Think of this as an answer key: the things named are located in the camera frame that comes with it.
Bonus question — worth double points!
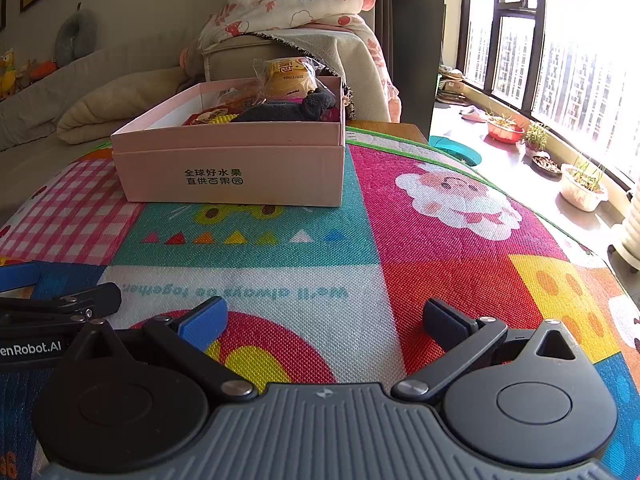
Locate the white bowl planter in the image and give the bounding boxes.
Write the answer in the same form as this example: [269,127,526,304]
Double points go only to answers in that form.
[559,159,610,213]

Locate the orange plush toy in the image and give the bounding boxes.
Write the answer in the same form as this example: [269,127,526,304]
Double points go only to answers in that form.
[29,58,59,84]

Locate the dark round dish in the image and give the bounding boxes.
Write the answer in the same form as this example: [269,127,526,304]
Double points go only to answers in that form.
[530,153,564,179]

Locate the dark curtain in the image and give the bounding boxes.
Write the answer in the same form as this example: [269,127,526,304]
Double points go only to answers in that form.
[374,0,448,127]

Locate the small potted plant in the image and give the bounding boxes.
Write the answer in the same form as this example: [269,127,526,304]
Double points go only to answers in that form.
[521,121,552,159]

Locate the cream fleece blanket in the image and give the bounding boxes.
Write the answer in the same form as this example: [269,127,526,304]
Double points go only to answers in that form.
[56,64,202,147]

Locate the cream fringed towel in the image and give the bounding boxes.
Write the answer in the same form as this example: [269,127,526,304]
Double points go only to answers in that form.
[254,25,392,122]

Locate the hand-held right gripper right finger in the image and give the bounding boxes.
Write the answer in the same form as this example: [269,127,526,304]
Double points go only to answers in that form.
[390,298,592,404]

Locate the red bowl planter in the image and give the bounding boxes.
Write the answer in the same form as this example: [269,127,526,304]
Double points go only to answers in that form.
[486,114,527,145]

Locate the clear yellow snack packet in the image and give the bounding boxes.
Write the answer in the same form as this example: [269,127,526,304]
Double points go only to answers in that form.
[252,56,327,104]
[219,87,262,112]

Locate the dark window frame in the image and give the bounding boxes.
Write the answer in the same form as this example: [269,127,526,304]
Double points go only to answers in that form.
[456,0,640,197]

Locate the white ribbed plant pot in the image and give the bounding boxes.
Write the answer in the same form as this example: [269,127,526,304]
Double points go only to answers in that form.
[606,207,640,273]

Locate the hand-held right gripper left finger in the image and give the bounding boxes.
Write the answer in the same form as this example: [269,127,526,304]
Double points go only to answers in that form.
[65,296,260,405]

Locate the red packet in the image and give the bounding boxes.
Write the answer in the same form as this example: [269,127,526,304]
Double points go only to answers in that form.
[181,109,236,127]

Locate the colourful play mat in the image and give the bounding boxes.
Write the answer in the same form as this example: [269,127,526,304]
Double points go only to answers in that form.
[0,127,640,480]

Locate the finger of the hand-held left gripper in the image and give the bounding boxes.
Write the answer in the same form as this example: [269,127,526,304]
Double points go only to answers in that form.
[0,282,123,328]
[0,262,42,292]

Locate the beige sofa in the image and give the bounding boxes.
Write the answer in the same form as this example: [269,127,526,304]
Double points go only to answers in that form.
[0,30,396,211]

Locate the grey neck pillow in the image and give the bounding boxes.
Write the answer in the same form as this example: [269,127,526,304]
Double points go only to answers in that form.
[54,2,99,69]

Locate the floral quilted blanket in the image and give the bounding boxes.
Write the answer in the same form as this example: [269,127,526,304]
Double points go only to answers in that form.
[196,0,402,113]

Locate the yellow plush toy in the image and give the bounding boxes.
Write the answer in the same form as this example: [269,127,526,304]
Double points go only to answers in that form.
[0,48,19,102]

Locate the pink cardboard box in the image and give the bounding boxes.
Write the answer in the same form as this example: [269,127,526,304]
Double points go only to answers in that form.
[110,76,347,208]

